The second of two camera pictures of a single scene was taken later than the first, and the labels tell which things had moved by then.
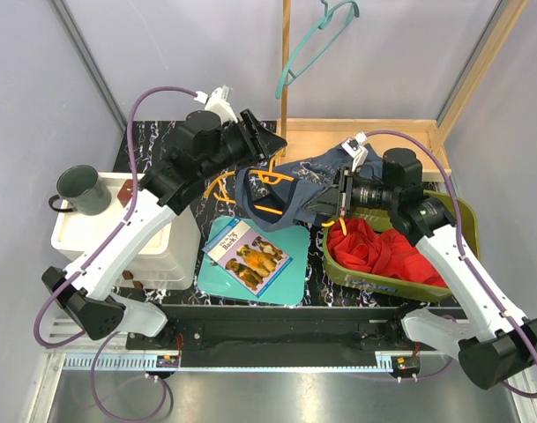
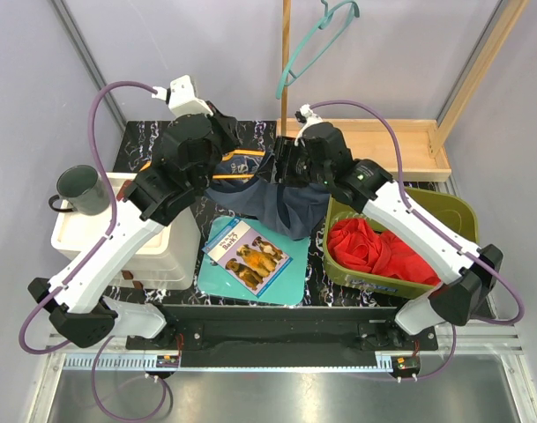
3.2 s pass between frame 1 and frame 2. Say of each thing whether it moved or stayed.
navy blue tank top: moved
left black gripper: moved
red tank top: stayed
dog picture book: stayed
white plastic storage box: stayed
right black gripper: moved
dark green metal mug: stayed
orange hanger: moved
